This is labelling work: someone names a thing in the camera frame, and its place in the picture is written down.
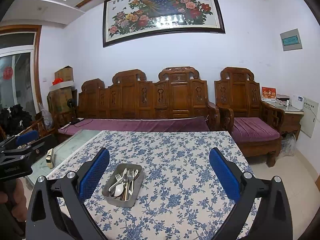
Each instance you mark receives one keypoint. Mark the red gift box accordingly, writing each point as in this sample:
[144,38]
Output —
[268,94]

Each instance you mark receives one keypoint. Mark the white flat box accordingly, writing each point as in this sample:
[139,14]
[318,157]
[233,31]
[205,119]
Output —
[65,86]

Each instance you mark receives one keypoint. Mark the small cardboard box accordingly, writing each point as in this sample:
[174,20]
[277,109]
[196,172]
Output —
[63,74]

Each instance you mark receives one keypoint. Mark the person's left hand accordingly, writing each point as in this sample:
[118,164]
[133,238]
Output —
[15,197]

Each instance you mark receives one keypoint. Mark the crumpled transparent plastic bag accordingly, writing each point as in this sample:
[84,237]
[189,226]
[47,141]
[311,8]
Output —
[47,120]

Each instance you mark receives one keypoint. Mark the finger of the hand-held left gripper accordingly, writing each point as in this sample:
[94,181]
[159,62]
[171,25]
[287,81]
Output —
[37,145]
[27,136]

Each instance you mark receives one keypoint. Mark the rectangular metal tray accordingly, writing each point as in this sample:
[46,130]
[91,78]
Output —
[107,197]

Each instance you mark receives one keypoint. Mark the small black fan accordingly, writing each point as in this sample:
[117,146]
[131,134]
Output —
[72,103]

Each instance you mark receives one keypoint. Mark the framed peacock flower painting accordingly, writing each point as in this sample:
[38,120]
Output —
[162,7]

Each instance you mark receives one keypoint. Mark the white round plastic spoon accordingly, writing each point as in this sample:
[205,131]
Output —
[119,189]

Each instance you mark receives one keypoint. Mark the purple armchair cushion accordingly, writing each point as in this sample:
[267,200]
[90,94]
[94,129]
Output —
[253,130]

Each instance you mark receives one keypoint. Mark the grey electrical panel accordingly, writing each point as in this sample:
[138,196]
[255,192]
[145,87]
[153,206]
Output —
[290,40]

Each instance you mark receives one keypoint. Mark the white long plastic spoon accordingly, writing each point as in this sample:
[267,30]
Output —
[136,173]

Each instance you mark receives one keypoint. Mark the metal fork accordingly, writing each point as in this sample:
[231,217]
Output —
[130,175]

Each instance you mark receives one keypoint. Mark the red window decoration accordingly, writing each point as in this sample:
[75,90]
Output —
[8,72]

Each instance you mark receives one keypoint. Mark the white device box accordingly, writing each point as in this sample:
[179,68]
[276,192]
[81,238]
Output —
[297,102]

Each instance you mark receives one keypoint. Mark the purple sofa cushion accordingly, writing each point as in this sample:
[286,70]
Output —
[140,125]

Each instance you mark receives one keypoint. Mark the black clothing pile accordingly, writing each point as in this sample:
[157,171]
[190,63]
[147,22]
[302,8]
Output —
[15,117]

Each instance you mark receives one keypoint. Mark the wooden chair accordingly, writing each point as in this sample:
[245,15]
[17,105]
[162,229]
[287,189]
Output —
[37,123]

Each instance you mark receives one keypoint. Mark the white plastic fork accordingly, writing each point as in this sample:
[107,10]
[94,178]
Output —
[117,178]

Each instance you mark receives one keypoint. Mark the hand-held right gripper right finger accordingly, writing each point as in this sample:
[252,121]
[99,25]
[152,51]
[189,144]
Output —
[223,175]

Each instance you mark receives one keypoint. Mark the small yellow box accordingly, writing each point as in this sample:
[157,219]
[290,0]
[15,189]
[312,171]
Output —
[50,160]

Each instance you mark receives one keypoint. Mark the clear plastic bag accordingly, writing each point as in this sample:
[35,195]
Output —
[288,145]

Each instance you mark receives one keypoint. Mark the white power strip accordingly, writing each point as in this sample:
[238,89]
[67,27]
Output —
[65,126]

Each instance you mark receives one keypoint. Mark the white wall panel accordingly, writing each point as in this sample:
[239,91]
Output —
[307,117]

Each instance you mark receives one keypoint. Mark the blue floral tablecloth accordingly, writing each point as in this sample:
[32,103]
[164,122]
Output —
[175,155]

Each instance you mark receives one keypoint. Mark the carved wooden armchair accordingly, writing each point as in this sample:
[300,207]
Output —
[237,92]

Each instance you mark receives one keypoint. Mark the wooden side table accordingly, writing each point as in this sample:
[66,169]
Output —
[291,120]

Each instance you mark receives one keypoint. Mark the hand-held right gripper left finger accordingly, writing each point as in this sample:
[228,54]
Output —
[93,175]

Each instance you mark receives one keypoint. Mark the small metal spoon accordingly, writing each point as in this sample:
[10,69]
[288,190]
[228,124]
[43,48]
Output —
[113,194]

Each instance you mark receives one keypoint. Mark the wooden door frame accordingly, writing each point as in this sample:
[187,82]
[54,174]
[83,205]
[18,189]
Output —
[37,67]

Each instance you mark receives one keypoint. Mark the red ornament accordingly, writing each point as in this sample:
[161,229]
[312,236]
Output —
[57,81]

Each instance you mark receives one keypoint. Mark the light wooden chopstick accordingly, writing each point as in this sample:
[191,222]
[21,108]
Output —
[127,191]

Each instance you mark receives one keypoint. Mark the carved wooden sofa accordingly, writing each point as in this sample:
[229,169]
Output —
[130,97]

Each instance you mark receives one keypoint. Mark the large cardboard box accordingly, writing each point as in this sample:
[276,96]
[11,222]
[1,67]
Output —
[61,100]

